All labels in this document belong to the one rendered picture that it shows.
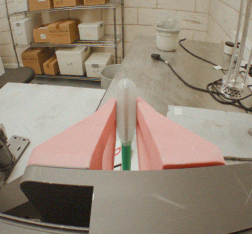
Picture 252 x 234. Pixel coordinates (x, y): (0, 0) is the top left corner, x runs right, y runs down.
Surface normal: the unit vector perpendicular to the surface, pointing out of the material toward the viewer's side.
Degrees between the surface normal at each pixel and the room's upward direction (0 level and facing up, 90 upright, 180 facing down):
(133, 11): 90
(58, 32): 89
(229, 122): 0
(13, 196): 29
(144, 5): 90
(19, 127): 0
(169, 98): 0
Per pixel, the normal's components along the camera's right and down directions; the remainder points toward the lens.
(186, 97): -0.01, -0.81
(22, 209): 0.18, 0.51
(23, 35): -0.15, 0.63
